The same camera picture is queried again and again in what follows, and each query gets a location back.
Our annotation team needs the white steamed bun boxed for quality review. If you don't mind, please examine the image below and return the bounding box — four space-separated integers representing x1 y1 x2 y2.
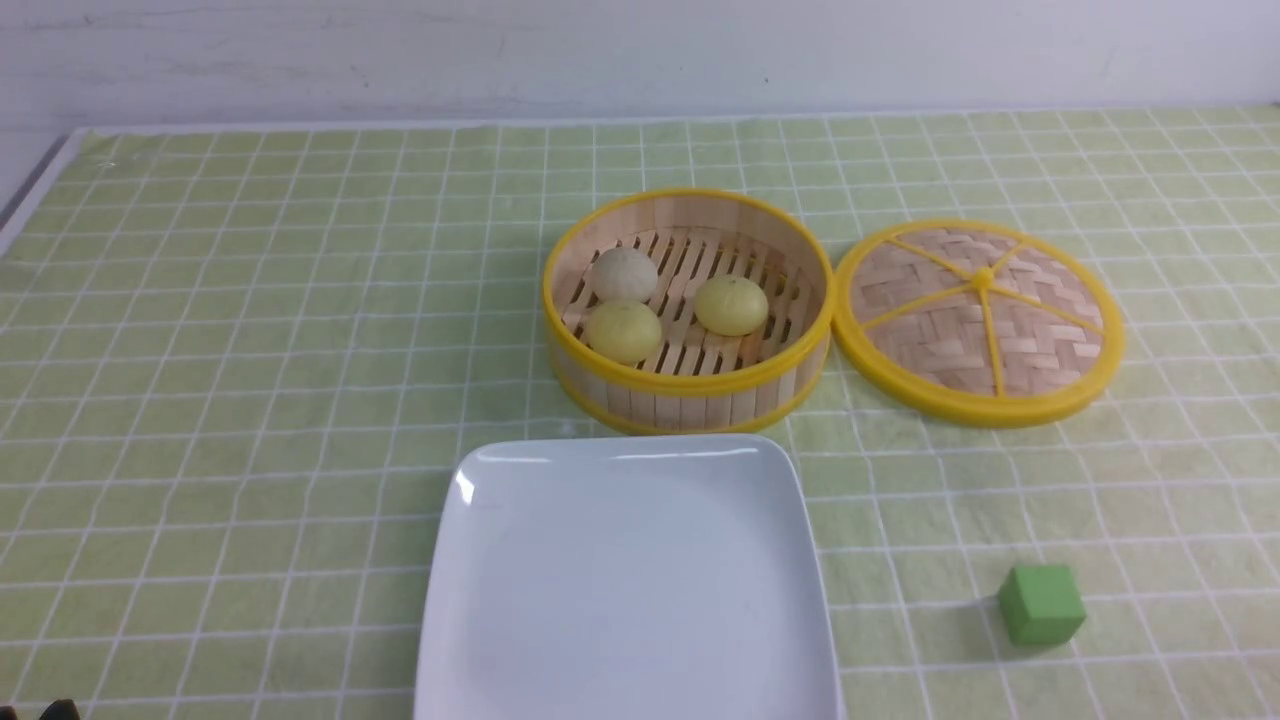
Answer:
588 247 659 302

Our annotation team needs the green checkered tablecloth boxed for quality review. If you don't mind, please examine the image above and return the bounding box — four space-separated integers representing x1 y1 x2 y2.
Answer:
1 108 1279 719

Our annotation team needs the green cube block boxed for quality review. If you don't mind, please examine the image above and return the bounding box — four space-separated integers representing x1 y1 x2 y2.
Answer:
997 564 1087 646

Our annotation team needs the yellow bamboo steamer basket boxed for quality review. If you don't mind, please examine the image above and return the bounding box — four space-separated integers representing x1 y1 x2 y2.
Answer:
541 188 835 434

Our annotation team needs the white square plate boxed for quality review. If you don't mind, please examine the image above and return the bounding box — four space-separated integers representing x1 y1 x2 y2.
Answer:
413 434 846 719

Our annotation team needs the yellow woven steamer lid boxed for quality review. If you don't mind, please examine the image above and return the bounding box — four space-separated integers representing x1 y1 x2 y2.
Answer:
833 219 1125 429

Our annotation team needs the dark object bottom left corner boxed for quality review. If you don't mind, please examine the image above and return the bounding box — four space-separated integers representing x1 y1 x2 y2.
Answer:
38 698 81 720

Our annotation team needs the yellow bun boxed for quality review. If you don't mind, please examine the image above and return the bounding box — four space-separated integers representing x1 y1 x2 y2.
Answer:
582 300 664 366
694 275 769 337

